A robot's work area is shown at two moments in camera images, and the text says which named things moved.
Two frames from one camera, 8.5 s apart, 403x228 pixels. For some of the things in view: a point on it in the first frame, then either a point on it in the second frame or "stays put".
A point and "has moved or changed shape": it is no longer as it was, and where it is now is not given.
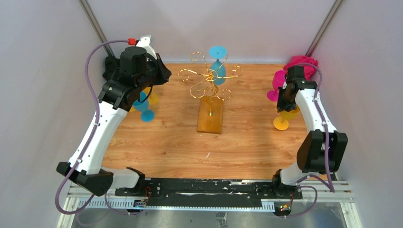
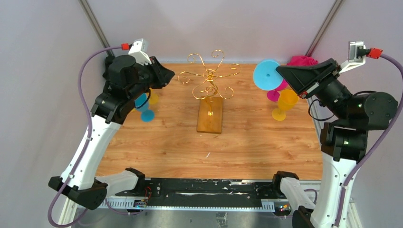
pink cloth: x=310 y=64 stays put
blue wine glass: x=217 y=69 to x=266 y=77
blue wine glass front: x=147 y=115 stays put
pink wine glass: x=278 y=80 stays put
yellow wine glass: x=282 y=123 has moved or changed shape
